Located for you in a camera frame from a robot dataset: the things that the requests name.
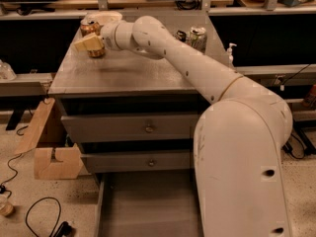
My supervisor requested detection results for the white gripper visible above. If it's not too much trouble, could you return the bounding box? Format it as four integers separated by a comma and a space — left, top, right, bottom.
73, 21, 136, 51

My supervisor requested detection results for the orange soda can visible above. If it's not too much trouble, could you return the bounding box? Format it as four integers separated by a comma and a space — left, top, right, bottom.
80, 19, 106, 58

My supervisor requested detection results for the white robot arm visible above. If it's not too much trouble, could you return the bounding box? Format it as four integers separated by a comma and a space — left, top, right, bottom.
73, 16, 292, 237

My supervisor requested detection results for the grey drawer cabinet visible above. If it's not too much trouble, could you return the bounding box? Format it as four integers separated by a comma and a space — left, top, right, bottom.
47, 10, 244, 183

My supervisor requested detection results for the grey top drawer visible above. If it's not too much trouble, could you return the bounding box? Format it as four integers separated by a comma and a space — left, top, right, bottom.
61, 113, 198, 143

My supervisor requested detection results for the grey drawer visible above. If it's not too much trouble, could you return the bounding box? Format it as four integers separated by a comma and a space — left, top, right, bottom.
81, 150, 194, 173
94, 170, 204, 237
61, 113, 198, 143

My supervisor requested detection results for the green white soda can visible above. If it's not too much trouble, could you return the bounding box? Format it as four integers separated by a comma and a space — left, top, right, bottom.
189, 27, 207, 53

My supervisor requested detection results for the grey middle drawer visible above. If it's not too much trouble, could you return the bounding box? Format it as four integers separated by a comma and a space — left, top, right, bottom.
81, 150, 194, 173

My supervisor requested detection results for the grey bottom drawer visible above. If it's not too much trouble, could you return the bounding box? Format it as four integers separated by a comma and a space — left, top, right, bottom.
94, 170, 204, 237

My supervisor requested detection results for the white bowl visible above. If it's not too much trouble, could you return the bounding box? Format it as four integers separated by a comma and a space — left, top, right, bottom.
86, 11, 122, 26

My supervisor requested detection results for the dark snack wrapper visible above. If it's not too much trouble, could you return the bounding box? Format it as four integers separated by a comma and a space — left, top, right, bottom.
175, 31, 187, 42

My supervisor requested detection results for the wooden block stand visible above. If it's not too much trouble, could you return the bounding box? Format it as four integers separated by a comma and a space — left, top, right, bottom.
15, 98, 83, 180

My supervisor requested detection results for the white pump bottle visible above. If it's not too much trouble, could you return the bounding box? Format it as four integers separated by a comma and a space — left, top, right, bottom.
226, 42, 237, 64

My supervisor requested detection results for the clear plastic cup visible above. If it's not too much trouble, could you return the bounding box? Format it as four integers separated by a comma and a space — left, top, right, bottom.
0, 195, 14, 216

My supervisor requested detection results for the orange bottle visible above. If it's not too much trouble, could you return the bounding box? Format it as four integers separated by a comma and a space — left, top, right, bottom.
302, 85, 316, 108

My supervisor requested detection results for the black floor cable left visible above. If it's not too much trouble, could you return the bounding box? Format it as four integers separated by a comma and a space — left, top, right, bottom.
25, 197, 73, 237

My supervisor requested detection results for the black floor cable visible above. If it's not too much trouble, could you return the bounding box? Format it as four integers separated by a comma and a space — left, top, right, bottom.
282, 131, 309, 160
25, 197, 73, 237

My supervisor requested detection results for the black floor cable right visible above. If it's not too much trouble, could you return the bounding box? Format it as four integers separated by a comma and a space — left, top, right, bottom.
282, 131, 309, 160

